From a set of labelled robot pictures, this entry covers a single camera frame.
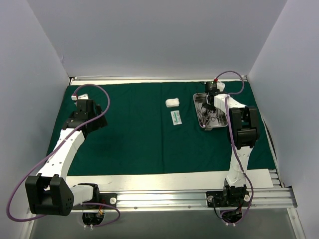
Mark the stainless steel instrument tray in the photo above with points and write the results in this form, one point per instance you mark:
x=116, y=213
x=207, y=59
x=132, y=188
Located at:
x=201, y=96

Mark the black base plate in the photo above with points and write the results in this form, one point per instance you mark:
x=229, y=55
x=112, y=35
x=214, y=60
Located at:
x=228, y=198
x=108, y=199

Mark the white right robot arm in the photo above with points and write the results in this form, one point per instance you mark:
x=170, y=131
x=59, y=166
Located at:
x=244, y=132

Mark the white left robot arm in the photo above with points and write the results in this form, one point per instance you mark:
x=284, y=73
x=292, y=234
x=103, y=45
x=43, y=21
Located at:
x=47, y=191

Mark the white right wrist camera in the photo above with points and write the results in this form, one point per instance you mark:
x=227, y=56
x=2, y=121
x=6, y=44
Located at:
x=220, y=85

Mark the aluminium back frame rail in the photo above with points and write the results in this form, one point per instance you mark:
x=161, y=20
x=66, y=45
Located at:
x=138, y=78

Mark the steel surgical forceps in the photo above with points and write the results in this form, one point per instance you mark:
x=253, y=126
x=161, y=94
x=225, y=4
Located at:
x=201, y=110

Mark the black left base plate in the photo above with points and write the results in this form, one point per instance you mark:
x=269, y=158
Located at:
x=108, y=199

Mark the aluminium front frame rail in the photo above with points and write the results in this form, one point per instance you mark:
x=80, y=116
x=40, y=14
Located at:
x=273, y=198

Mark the white gauze packet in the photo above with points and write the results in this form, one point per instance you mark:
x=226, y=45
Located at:
x=176, y=119

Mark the dark green surgical cloth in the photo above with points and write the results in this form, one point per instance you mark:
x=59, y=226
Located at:
x=140, y=137

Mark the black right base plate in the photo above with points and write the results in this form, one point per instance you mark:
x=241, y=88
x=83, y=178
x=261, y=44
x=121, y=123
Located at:
x=228, y=198

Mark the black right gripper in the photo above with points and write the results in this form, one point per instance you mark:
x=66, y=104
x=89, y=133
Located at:
x=207, y=106

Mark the steel surgical scissors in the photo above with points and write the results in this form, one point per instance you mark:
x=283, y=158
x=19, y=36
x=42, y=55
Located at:
x=214, y=119

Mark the aluminium frame rail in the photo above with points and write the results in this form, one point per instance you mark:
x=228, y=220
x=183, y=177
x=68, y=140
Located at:
x=273, y=198
x=138, y=78

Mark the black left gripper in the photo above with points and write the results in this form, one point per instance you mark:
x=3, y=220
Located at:
x=98, y=111

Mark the white gauze pad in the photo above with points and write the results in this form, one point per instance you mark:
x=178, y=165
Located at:
x=172, y=103

